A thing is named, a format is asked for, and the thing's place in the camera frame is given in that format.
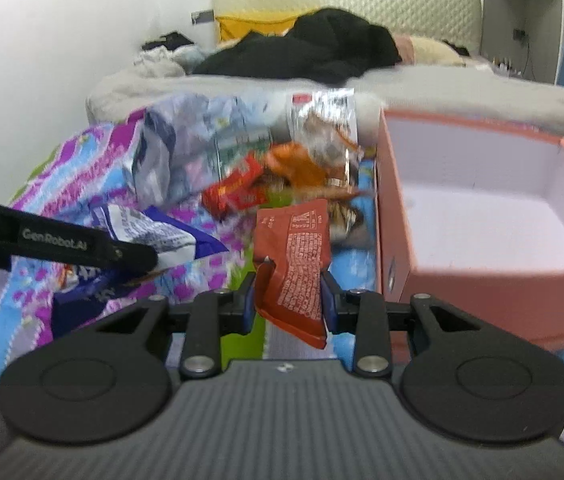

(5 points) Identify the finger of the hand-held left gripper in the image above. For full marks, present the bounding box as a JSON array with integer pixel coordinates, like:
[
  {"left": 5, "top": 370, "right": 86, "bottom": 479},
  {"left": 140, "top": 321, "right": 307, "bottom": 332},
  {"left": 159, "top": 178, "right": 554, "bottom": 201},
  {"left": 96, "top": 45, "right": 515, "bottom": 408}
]
[{"left": 104, "top": 239, "right": 159, "bottom": 277}]

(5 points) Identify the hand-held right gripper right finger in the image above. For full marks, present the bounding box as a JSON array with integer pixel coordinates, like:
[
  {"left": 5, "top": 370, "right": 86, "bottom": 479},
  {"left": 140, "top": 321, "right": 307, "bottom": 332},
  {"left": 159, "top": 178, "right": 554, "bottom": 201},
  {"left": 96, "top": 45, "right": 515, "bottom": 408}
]
[{"left": 318, "top": 270, "right": 485, "bottom": 378}]

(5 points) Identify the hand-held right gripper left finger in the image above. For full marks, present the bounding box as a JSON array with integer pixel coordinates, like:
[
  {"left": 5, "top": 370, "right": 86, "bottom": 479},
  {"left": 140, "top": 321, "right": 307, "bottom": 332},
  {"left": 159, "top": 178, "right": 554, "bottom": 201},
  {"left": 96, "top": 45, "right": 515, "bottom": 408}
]
[{"left": 94, "top": 271, "right": 258, "bottom": 380}]

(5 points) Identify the blue white snack packet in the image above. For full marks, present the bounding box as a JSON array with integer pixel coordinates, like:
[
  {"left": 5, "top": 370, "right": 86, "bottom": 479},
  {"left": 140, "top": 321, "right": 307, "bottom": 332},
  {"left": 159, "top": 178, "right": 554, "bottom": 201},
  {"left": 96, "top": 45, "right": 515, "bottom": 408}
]
[{"left": 52, "top": 203, "right": 230, "bottom": 341}]

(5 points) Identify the red orange snack packet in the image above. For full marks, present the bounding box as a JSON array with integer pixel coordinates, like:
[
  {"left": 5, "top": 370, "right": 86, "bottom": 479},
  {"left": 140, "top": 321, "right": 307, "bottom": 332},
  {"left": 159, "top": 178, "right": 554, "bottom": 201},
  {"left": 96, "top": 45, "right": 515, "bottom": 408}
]
[{"left": 253, "top": 198, "right": 334, "bottom": 351}]

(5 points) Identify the white blue plastic bag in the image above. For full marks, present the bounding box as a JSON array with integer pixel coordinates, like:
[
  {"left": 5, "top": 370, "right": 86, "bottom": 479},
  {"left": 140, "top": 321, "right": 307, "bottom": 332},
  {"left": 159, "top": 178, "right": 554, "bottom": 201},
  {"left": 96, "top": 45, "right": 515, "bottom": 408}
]
[{"left": 129, "top": 92, "right": 275, "bottom": 208}]

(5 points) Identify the pink cardboard box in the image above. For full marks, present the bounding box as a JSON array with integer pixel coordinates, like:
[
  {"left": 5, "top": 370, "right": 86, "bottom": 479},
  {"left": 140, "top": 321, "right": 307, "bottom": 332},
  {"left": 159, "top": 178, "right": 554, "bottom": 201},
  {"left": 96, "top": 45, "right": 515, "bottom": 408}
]
[{"left": 374, "top": 107, "right": 564, "bottom": 353}]

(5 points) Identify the orange clear snack packet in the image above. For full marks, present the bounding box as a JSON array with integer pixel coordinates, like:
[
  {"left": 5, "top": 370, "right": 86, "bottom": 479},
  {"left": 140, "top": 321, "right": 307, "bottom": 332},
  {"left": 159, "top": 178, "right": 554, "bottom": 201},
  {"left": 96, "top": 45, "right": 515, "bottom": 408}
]
[{"left": 264, "top": 141, "right": 363, "bottom": 198}]

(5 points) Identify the silver clear snack packet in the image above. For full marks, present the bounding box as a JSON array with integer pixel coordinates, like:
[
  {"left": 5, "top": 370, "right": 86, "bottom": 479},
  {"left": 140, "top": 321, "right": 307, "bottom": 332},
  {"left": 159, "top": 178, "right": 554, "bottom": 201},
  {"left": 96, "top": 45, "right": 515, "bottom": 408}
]
[{"left": 286, "top": 88, "right": 363, "bottom": 161}]

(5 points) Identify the brown striped snack packet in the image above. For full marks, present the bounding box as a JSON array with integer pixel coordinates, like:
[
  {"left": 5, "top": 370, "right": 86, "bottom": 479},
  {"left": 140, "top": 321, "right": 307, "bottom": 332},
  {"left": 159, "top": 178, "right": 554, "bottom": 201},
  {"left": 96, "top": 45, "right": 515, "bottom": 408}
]
[{"left": 327, "top": 195, "right": 365, "bottom": 246}]

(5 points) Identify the pile of clothes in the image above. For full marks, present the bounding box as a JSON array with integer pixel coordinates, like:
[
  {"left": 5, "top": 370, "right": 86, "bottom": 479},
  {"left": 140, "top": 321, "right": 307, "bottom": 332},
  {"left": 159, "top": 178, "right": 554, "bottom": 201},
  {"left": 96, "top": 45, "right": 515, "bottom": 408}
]
[{"left": 134, "top": 31, "right": 208, "bottom": 78}]

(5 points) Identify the yellow pillow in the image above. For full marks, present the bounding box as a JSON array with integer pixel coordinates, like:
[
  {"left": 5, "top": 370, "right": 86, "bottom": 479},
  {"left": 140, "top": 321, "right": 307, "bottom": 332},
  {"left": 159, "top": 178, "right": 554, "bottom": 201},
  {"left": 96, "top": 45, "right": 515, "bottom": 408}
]
[{"left": 216, "top": 14, "right": 303, "bottom": 43}]

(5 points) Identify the grey duvet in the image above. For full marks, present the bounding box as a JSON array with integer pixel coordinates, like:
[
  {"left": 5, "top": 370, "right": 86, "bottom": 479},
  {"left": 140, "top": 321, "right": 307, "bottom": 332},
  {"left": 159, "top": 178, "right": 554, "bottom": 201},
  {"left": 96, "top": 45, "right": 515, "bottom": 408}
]
[{"left": 86, "top": 62, "right": 564, "bottom": 143}]

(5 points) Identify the black jacket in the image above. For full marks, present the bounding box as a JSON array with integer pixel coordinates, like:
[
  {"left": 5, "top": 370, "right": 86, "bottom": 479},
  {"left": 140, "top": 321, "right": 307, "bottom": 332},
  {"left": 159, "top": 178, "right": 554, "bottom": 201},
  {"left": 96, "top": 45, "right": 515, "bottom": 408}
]
[{"left": 192, "top": 7, "right": 404, "bottom": 86}]

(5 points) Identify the beige pink pillow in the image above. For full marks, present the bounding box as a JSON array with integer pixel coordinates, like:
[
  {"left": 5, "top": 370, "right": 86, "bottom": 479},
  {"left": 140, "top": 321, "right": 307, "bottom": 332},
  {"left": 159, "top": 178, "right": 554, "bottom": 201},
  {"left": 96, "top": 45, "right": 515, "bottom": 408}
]
[{"left": 394, "top": 34, "right": 465, "bottom": 67}]

